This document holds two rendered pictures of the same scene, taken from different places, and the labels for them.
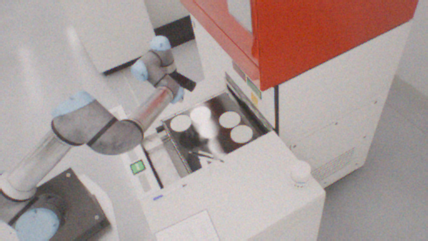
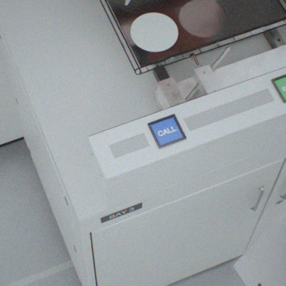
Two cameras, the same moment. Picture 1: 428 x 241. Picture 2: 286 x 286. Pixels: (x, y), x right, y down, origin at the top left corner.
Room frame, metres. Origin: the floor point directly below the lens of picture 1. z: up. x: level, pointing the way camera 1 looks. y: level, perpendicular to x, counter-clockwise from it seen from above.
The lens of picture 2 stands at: (1.16, 1.14, 2.14)
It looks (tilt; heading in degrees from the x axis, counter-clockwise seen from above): 62 degrees down; 266
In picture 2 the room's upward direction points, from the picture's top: 3 degrees clockwise
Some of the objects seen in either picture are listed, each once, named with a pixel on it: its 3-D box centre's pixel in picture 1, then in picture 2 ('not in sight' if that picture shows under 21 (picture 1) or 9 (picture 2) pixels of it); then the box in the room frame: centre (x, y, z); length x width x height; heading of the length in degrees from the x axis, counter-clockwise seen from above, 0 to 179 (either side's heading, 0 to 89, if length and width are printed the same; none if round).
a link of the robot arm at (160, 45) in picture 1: (161, 51); not in sight; (1.14, 0.22, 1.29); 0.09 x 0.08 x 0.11; 139
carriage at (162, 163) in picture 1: (161, 161); (241, 81); (0.90, 0.33, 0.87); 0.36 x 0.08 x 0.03; 21
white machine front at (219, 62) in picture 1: (229, 68); not in sight; (1.27, -0.05, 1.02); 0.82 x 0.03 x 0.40; 21
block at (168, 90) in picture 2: (148, 134); (172, 98); (1.05, 0.39, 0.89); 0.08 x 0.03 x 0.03; 111
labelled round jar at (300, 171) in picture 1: (300, 175); not in sight; (0.63, -0.22, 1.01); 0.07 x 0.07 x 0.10
